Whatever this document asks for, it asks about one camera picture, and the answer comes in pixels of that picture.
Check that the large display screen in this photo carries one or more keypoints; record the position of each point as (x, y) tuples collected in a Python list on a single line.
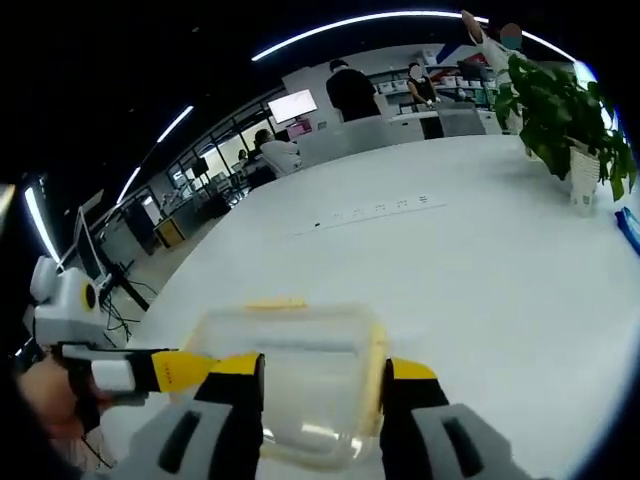
[(90, 250)]

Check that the person's left hand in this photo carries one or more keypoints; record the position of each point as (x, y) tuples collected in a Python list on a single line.
[(45, 395)]

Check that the clear box with plastic buckle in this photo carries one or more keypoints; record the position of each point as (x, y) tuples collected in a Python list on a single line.
[(320, 340)]

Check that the long curved ceiling light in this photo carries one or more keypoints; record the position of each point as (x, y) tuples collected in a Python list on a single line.
[(375, 21)]

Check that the ceiling light strip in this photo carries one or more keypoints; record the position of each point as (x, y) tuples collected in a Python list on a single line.
[(176, 122), (40, 222), (129, 184)]

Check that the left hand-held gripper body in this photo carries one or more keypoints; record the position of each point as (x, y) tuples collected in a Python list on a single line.
[(65, 315)]

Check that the green leafy plant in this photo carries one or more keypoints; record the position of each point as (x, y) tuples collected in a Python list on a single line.
[(555, 110)]

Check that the small black monitor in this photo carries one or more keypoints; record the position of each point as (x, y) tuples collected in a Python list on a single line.
[(201, 166)]

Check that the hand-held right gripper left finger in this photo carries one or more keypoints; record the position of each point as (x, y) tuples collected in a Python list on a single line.
[(200, 440)]

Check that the bright wall screen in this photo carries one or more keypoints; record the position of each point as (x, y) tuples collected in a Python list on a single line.
[(292, 106)]

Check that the blue wipes packet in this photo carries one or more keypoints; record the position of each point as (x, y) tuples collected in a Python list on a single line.
[(629, 230)]

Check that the white plant pot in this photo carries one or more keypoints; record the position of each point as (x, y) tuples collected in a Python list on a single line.
[(585, 182)]

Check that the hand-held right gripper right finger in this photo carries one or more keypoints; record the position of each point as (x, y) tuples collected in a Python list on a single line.
[(430, 440)]

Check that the storage shelf with bins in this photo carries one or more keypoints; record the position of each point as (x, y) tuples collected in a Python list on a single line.
[(395, 87)]

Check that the black display stand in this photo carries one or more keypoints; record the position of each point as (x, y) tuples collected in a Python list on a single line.
[(125, 287)]

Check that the yellow framed box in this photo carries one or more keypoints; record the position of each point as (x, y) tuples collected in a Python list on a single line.
[(171, 232)]

